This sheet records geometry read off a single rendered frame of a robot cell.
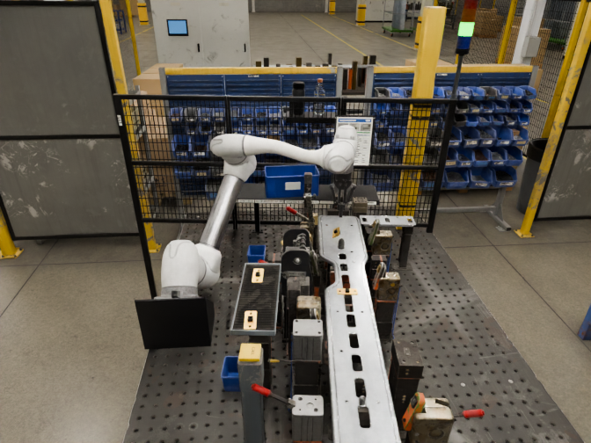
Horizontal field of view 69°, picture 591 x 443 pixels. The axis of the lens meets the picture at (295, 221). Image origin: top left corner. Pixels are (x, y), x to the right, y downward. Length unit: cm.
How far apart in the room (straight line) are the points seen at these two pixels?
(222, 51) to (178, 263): 659
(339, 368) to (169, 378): 75
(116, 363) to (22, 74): 214
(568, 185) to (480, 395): 305
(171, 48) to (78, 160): 481
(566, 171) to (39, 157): 446
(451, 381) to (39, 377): 236
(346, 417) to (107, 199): 302
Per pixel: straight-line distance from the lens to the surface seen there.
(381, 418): 140
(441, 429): 140
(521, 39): 634
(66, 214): 413
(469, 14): 254
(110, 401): 288
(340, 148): 180
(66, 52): 363
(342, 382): 146
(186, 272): 194
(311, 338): 145
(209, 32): 824
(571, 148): 451
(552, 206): 471
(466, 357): 208
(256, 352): 132
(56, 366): 320
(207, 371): 191
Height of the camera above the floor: 210
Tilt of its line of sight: 29 degrees down
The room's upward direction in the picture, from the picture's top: 1 degrees clockwise
